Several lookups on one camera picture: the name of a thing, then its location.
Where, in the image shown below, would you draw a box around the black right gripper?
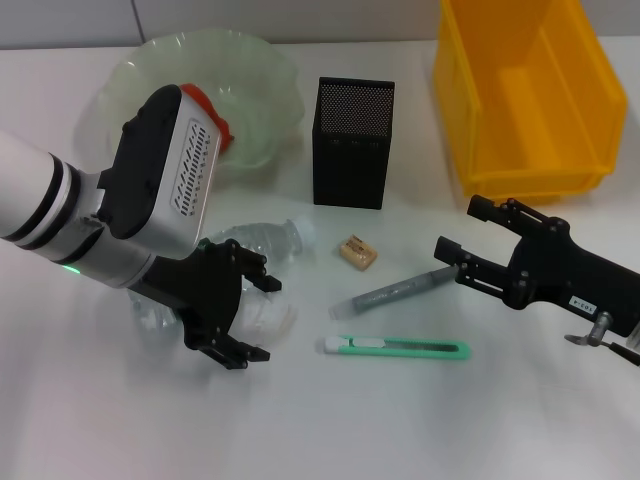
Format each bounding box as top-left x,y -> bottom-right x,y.
433,193 -> 640,340

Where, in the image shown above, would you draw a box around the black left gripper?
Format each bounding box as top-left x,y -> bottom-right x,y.
142,238 -> 283,372

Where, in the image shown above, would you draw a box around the white paper ball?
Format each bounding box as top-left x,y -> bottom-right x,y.
230,287 -> 300,349

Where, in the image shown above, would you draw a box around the clear green-label water bottle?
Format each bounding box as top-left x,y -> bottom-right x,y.
128,215 -> 317,351

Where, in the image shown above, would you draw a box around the red object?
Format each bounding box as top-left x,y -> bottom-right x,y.
179,83 -> 236,157

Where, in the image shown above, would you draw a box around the grey marker pen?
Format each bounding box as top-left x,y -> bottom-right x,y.
328,264 -> 459,321

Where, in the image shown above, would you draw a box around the beige eraser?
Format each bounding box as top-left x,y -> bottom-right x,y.
337,233 -> 380,273

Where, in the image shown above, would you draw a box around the green utility knife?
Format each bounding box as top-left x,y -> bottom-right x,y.
315,334 -> 472,362

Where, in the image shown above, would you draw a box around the black mesh pen holder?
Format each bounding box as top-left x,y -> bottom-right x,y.
312,76 -> 396,211

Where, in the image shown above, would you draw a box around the pale green wavy fruit plate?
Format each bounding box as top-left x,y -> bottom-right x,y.
74,29 -> 306,182

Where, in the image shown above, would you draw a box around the yellow plastic bin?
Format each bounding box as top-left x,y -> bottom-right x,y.
432,0 -> 629,209

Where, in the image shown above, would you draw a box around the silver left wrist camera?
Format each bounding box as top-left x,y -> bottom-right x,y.
97,83 -> 225,260

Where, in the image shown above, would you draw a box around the right wrist connector cable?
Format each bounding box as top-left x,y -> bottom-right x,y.
563,310 -> 640,367

